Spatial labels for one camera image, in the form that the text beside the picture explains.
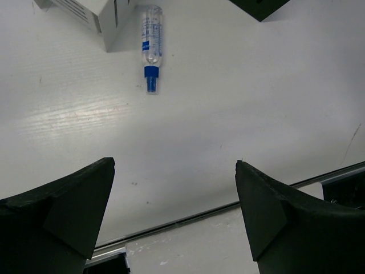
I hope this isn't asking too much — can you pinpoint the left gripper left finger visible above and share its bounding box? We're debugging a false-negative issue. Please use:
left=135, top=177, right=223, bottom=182
left=1, top=157, right=115, bottom=273

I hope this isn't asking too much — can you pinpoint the black two-slot organizer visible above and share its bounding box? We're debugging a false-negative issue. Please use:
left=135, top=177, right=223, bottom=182
left=230, top=0, right=289, bottom=22

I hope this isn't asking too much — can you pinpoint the white two-slot organizer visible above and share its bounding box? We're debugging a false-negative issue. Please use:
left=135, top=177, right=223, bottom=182
left=35, top=0, right=137, bottom=52

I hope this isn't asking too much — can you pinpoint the clear blue-capped glue tube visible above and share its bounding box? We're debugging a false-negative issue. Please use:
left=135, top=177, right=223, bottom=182
left=141, top=5, right=163, bottom=94

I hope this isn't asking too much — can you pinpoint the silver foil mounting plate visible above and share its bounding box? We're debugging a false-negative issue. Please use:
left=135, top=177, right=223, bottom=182
left=85, top=161, right=365, bottom=274

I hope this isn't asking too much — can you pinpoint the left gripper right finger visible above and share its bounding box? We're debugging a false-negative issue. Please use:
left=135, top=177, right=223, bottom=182
left=235, top=161, right=364, bottom=273

